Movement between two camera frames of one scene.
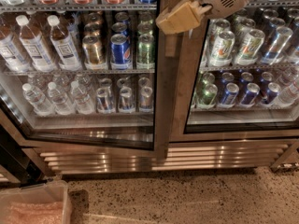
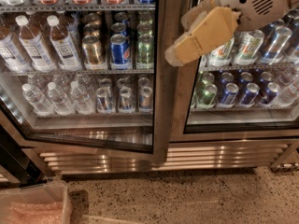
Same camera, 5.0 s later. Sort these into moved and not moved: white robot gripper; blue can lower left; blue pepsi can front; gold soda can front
Moved: white robot gripper
Not moved: blue pepsi can front; blue can lower left; gold soda can front
